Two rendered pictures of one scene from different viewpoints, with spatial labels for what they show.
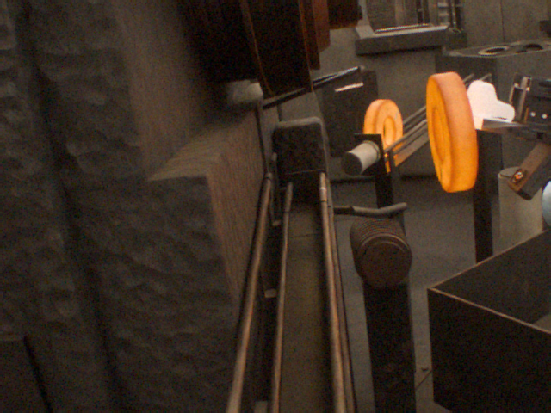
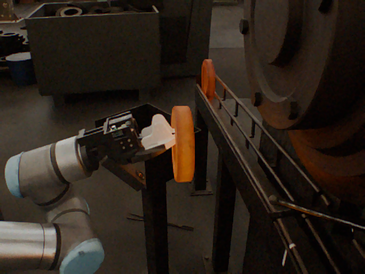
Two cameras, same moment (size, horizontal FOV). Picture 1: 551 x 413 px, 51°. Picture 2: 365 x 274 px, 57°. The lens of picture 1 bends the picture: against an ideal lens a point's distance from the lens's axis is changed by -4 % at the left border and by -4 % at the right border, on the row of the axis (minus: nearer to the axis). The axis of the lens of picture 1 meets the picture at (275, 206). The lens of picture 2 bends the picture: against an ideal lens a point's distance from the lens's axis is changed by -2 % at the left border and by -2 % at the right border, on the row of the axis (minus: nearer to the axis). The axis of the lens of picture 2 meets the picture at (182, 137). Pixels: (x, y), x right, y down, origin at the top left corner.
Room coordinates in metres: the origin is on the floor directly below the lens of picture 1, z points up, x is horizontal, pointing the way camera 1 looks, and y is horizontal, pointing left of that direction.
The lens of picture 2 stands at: (1.38, -0.37, 1.19)
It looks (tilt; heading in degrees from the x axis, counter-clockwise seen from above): 29 degrees down; 168
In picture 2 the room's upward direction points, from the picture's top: straight up
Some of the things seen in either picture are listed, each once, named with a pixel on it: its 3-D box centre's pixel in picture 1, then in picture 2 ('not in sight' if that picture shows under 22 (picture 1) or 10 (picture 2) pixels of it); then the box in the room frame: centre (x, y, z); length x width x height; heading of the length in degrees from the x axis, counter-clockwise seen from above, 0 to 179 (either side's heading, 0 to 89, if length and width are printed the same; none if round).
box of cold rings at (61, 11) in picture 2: not in sight; (99, 46); (-1.81, -0.46, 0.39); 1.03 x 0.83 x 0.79; 88
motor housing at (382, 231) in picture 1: (386, 323); not in sight; (1.31, -0.23, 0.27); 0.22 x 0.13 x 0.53; 174
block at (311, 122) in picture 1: (303, 177); not in sight; (1.23, -0.07, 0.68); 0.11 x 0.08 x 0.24; 84
